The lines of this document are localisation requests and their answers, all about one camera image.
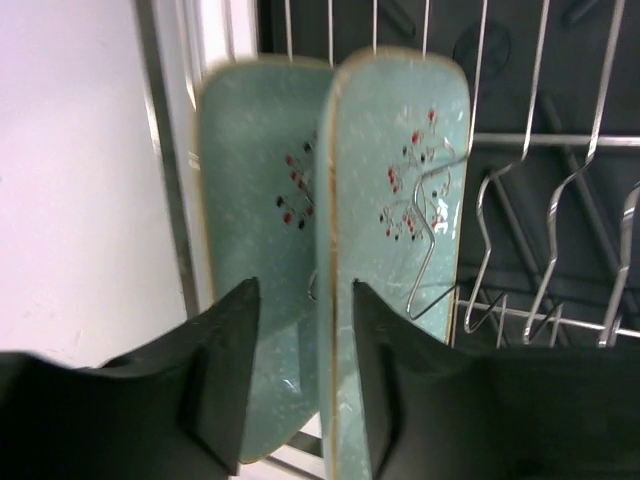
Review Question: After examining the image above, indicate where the black drainer tray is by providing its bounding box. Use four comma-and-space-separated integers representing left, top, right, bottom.
257, 1, 639, 347

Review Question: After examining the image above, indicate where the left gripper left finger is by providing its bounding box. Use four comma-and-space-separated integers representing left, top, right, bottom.
1, 278, 260, 479

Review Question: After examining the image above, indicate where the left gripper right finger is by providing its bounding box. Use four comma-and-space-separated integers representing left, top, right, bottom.
352, 281, 639, 479

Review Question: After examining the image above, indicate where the white wire dish rack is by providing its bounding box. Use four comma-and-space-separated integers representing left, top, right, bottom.
134, 0, 640, 480

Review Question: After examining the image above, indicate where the light green plate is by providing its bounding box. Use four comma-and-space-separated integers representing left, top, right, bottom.
195, 55, 334, 464
314, 47, 471, 479

